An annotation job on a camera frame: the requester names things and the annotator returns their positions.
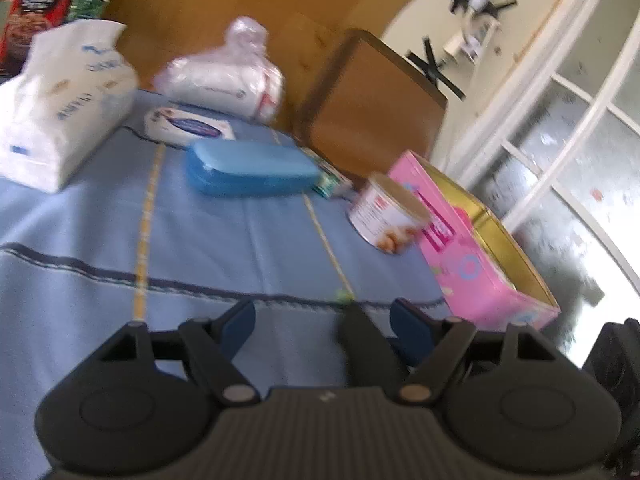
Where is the white plastic bag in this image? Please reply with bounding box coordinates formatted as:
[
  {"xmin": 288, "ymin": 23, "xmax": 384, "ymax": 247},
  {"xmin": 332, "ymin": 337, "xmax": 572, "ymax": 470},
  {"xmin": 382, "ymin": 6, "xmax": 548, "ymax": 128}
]
[{"xmin": 152, "ymin": 16, "xmax": 286, "ymax": 123}]

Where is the blue tablecloth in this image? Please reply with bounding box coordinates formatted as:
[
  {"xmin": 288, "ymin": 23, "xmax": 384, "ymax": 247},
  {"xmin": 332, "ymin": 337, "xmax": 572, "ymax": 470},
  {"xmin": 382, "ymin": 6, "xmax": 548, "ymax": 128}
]
[{"xmin": 0, "ymin": 87, "xmax": 451, "ymax": 461}]

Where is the blue plastic case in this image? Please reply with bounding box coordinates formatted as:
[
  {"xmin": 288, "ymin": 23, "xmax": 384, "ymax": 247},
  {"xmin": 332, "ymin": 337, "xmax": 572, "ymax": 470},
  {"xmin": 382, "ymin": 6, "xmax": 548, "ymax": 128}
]
[{"xmin": 186, "ymin": 139, "xmax": 322, "ymax": 198}]

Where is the green bottle white cap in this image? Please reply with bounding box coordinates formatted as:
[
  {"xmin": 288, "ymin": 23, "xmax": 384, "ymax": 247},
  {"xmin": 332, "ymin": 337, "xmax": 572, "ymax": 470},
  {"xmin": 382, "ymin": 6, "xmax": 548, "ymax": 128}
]
[{"xmin": 65, "ymin": 0, "xmax": 118, "ymax": 26}]

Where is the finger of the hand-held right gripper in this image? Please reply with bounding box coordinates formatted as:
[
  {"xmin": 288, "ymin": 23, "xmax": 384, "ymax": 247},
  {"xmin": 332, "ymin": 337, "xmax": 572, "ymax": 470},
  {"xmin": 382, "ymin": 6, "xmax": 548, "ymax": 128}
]
[{"xmin": 341, "ymin": 304, "xmax": 409, "ymax": 389}]

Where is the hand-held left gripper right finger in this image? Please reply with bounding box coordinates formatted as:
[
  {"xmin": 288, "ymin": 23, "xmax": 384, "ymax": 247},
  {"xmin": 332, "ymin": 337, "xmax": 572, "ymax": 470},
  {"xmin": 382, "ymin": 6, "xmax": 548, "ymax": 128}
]
[{"xmin": 390, "ymin": 298, "xmax": 577, "ymax": 407}]

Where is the white tin can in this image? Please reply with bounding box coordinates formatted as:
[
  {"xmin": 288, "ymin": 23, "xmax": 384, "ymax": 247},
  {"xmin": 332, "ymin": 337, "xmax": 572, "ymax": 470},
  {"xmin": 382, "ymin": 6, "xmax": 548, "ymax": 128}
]
[{"xmin": 347, "ymin": 172, "xmax": 433, "ymax": 256}]

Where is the white framed glass door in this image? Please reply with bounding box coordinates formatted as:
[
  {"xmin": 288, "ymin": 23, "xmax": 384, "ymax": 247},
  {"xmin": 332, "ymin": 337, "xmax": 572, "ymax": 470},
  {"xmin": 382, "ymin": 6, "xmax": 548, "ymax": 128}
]
[{"xmin": 450, "ymin": 0, "xmax": 640, "ymax": 361}]

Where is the thin black cable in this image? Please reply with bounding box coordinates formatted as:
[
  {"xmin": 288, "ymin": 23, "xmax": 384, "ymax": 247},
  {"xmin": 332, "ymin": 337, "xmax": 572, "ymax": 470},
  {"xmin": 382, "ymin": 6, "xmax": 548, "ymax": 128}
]
[{"xmin": 120, "ymin": 125, "xmax": 188, "ymax": 150}]

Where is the small green box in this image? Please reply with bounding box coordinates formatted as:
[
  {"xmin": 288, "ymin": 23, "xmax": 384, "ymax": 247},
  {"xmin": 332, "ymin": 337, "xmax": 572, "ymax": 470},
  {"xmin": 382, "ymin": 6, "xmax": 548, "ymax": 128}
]
[{"xmin": 300, "ymin": 147, "xmax": 356, "ymax": 201}]

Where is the white wet wipes pack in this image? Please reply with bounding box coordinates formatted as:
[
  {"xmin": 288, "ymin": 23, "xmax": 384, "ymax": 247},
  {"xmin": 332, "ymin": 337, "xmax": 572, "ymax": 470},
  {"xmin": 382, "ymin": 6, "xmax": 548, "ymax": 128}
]
[{"xmin": 144, "ymin": 105, "xmax": 237, "ymax": 148}]

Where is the red cereal box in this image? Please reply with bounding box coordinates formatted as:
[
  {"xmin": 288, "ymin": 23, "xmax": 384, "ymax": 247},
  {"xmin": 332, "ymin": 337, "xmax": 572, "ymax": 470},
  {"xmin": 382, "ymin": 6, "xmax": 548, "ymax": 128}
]
[{"xmin": 0, "ymin": 0, "xmax": 96, "ymax": 78}]

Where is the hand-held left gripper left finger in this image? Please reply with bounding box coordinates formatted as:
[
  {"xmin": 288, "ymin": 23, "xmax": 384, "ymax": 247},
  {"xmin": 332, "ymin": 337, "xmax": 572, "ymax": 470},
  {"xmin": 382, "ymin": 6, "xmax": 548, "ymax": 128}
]
[{"xmin": 97, "ymin": 300, "xmax": 262, "ymax": 407}]

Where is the black wall hook rack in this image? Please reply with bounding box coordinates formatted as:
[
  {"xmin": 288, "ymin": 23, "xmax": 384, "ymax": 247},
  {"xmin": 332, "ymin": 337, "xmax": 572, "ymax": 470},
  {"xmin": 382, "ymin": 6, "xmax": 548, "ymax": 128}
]
[{"xmin": 405, "ymin": 0, "xmax": 518, "ymax": 101}]

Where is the pink box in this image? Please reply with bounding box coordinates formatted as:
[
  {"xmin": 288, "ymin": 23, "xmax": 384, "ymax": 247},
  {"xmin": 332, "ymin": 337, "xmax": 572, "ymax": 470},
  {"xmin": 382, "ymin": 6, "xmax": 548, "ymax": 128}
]
[{"xmin": 387, "ymin": 149, "xmax": 561, "ymax": 332}]

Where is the wooden chair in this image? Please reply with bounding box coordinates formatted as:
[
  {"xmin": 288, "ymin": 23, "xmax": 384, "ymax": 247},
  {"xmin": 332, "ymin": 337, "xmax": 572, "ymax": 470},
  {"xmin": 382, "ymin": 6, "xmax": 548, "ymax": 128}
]
[{"xmin": 295, "ymin": 27, "xmax": 448, "ymax": 181}]

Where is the white tissue pack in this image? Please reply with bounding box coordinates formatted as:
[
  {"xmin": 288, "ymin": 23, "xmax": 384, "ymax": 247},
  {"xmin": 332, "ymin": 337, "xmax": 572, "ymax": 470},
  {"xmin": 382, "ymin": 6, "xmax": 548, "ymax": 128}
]
[{"xmin": 0, "ymin": 19, "xmax": 141, "ymax": 195}]

